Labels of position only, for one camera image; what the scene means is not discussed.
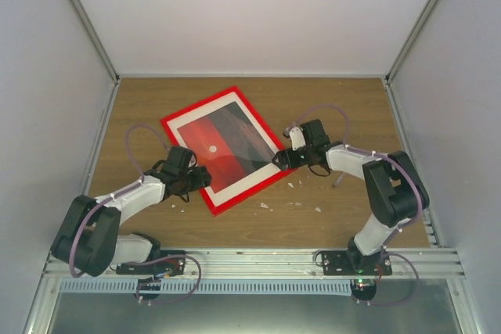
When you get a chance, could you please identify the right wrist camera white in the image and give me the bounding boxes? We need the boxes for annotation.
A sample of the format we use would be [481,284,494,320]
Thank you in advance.
[284,126,306,151]

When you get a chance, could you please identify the red photo frame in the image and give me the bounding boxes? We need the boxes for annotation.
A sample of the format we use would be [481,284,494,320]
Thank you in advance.
[160,86,290,217]

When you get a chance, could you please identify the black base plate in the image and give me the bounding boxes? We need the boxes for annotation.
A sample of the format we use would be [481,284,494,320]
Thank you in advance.
[314,249,392,277]
[114,250,186,277]

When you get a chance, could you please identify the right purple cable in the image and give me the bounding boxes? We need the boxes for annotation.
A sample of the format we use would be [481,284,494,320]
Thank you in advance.
[287,103,431,307]

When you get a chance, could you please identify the aluminium corner post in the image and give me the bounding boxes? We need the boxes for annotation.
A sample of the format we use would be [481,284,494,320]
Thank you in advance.
[68,0,120,85]
[384,0,441,84]

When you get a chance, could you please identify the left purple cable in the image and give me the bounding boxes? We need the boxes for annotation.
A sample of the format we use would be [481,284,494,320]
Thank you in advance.
[68,124,203,306]

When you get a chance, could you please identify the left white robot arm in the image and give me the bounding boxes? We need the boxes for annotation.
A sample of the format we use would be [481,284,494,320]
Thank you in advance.
[50,146,212,278]

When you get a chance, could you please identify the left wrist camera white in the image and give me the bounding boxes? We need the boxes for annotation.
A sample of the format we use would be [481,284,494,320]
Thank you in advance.
[189,153,197,167]

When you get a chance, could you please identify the right aluminium corner post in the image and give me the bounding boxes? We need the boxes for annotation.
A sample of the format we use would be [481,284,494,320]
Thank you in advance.
[384,0,441,84]

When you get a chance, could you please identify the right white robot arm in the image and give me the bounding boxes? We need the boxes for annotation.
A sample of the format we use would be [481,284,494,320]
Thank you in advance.
[272,120,430,275]

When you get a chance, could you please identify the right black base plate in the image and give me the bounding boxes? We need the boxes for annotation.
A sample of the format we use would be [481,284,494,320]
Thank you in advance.
[314,249,392,277]

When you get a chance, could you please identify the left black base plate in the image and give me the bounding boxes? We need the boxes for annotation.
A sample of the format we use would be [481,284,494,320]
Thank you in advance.
[114,250,186,277]

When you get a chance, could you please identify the left aluminium corner post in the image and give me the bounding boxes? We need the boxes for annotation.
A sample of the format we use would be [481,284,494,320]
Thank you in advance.
[68,0,120,85]

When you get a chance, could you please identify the purple cable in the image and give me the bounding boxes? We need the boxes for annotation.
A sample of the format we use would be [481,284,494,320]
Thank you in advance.
[287,103,431,307]
[68,124,203,306]

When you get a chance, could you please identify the aluminium front rail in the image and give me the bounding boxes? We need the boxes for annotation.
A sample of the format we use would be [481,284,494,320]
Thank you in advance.
[41,247,466,281]

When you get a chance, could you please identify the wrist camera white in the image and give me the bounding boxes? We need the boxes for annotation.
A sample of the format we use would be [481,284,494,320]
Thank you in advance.
[284,126,306,151]
[189,153,197,167]

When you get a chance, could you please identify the grey slotted cable duct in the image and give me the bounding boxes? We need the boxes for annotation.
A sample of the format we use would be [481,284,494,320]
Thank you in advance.
[59,278,351,296]

